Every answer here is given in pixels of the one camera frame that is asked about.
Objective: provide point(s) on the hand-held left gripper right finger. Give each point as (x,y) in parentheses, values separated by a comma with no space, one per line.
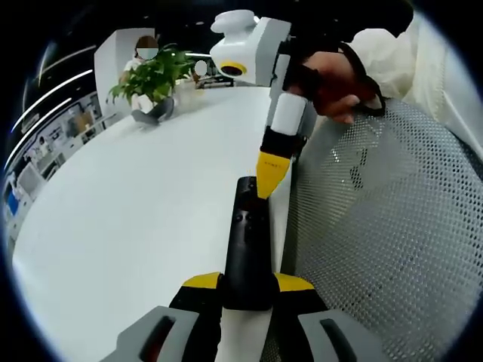
(313,332)

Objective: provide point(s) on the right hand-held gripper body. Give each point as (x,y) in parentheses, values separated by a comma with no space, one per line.
(256,49)

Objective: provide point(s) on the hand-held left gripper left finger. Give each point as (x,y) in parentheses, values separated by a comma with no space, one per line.
(166,332)

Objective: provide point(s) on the black remote control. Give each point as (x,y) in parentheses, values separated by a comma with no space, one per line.
(247,241)

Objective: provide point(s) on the person's right hand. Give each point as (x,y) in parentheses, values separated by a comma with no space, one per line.
(336,86)

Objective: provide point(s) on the green potted plant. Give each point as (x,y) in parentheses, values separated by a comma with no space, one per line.
(154,77)

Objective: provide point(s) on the black curved headset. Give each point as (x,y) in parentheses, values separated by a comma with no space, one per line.
(158,113)

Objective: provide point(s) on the white plant pot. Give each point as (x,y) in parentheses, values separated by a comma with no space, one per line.
(145,101)

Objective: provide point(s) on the grey mesh chair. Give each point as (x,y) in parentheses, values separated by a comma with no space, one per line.
(388,234)

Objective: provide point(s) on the row of white office desks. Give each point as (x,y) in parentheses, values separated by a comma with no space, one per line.
(45,151)

